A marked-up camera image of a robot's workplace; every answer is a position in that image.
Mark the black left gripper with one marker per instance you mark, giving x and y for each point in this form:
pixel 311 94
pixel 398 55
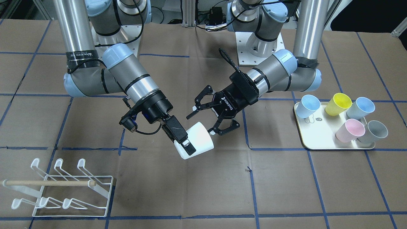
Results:
pixel 231 98

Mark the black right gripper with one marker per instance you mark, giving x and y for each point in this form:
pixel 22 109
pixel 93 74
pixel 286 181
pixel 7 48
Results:
pixel 158 109

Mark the white plastic cup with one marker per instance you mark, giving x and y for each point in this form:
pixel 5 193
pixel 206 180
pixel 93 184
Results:
pixel 200 140

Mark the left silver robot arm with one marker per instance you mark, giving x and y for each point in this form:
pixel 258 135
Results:
pixel 301 24

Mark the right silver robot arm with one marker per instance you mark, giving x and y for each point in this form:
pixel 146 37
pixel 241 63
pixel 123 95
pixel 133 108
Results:
pixel 99 61

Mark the light blue cup rear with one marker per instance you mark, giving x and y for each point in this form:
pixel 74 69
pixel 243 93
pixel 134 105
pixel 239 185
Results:
pixel 307 106

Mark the light blue cup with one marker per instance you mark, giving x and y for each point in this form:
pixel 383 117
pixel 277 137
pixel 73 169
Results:
pixel 360 108
pixel 307 106

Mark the yellow plastic cup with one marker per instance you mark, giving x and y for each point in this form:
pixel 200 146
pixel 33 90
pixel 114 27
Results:
pixel 339 103

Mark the pink plastic cup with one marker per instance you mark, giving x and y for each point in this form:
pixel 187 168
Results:
pixel 350 130

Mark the light blue cup front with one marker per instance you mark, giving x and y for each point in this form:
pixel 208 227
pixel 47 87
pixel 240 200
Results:
pixel 360 108

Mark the grey plastic cup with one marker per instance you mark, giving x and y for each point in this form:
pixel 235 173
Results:
pixel 374 131

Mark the beige plastic tray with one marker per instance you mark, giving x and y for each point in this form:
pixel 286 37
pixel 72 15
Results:
pixel 317 132

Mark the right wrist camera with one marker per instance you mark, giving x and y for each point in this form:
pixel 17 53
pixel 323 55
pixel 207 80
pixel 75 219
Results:
pixel 128 120

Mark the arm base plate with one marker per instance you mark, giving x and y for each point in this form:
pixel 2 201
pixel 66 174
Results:
pixel 126 33
pixel 252 51

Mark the white wire cup rack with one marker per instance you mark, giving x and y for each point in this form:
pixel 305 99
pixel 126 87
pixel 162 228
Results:
pixel 64 195

